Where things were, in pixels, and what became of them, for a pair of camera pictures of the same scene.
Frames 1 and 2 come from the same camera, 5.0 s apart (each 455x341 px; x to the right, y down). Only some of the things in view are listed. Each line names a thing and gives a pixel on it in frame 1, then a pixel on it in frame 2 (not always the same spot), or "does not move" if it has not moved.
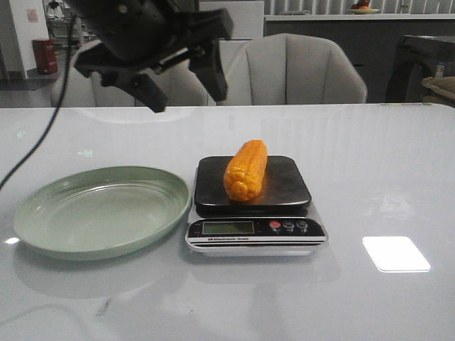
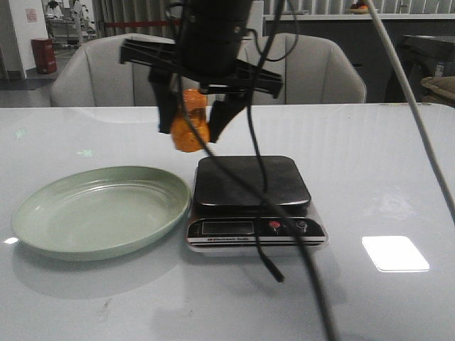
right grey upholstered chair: [291, 69] does not move
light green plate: [100, 212] does not move
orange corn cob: [246, 171] → [184, 133]
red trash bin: [45, 50] does not move
